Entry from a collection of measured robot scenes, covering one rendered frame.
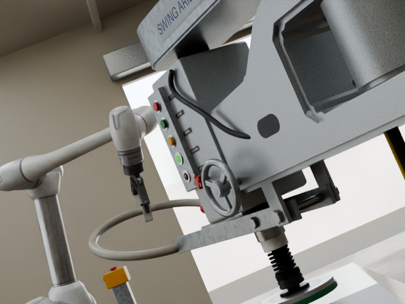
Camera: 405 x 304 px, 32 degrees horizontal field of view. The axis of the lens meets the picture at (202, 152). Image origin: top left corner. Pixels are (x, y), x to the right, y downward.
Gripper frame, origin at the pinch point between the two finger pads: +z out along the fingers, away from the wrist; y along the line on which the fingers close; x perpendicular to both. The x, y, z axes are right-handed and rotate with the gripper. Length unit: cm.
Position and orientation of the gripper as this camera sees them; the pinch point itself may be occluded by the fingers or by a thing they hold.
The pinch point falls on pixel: (144, 213)
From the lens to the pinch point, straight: 267.6
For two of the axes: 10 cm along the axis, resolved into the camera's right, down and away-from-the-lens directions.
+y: 3.1, 1.8, -9.3
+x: 9.3, -2.6, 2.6
